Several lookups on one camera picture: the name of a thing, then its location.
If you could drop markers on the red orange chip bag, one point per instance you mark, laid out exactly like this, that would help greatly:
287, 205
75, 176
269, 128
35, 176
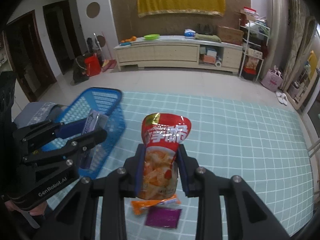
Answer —
162, 133

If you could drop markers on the white slippers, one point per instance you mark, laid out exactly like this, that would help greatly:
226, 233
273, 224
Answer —
282, 98

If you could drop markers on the cardboard box on cabinet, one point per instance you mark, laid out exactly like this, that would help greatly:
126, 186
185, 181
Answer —
230, 35

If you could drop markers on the white metal shelf rack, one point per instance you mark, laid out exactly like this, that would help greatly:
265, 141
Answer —
254, 43

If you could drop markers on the cream tv cabinet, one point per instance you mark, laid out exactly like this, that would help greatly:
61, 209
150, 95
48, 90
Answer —
180, 52

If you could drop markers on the green folded cloth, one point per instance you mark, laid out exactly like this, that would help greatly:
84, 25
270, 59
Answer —
204, 37

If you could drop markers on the blue plastic basket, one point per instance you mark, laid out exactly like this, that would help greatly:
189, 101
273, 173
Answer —
107, 102

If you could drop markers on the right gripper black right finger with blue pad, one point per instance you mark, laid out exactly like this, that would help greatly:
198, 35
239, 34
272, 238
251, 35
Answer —
247, 215

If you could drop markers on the oranges on blue plate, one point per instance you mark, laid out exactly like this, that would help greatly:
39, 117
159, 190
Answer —
128, 42

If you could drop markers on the red bag on floor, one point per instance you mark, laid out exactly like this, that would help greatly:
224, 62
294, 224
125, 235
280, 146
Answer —
93, 67

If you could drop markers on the black bag on floor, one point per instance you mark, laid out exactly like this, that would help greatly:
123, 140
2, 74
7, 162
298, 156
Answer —
79, 70

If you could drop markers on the light blue grid tablecloth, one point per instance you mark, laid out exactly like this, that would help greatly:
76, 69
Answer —
264, 145

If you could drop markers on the purple foil snack packet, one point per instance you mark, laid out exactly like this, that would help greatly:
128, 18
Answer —
161, 217

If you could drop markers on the pink tote bag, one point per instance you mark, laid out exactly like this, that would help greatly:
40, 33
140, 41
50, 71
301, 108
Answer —
273, 79

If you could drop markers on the grey chair with cover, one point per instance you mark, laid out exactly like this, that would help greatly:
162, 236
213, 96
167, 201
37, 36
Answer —
35, 112

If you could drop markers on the orange snack bar wrapper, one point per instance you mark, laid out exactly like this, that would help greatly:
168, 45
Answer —
141, 206

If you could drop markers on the tissue pack on cabinet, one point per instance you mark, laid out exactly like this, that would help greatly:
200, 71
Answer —
189, 33

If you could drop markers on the blue purple wafer stick pack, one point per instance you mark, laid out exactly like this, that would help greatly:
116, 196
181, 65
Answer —
94, 121

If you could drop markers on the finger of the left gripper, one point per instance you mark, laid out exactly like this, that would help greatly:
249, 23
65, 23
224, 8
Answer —
31, 138
74, 146

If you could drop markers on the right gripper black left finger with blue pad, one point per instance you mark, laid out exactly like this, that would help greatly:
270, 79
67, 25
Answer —
76, 215

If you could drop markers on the green plate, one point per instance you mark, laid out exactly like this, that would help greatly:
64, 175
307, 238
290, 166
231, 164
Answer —
151, 37

